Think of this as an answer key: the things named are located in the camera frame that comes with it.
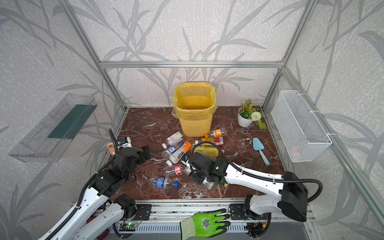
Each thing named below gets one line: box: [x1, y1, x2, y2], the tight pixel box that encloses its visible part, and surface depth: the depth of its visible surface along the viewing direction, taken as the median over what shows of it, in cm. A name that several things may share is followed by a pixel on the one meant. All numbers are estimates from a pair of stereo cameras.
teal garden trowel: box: [252, 137, 270, 166], surface depth 100 cm
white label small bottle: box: [162, 131, 183, 150], surface depth 99 cm
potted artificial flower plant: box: [237, 98, 268, 130], surface depth 101 cm
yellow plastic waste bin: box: [171, 82, 217, 137], surface depth 97 cm
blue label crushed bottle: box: [149, 176, 180, 189], surface depth 81 cm
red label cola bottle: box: [163, 164, 186, 177], surface depth 85 cm
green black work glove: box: [180, 208, 231, 240], surface depth 71 cm
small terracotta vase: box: [106, 142, 115, 157], surface depth 87 cm
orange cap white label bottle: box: [166, 141, 193, 167], surface depth 92 cm
